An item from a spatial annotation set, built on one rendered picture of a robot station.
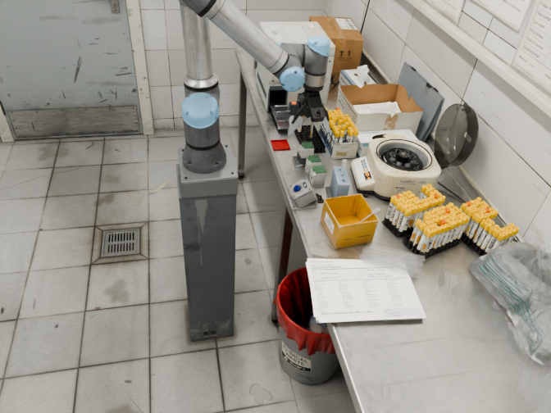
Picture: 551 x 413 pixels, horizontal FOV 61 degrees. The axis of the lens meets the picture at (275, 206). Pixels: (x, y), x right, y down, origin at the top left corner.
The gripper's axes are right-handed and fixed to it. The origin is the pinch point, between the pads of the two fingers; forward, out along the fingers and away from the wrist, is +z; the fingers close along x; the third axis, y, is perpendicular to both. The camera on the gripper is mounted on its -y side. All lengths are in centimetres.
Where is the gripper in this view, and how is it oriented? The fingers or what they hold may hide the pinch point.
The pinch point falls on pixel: (308, 136)
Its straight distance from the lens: 174.7
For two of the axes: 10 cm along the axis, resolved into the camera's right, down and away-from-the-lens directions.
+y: -2.3, -6.5, 7.2
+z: -0.7, 7.5, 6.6
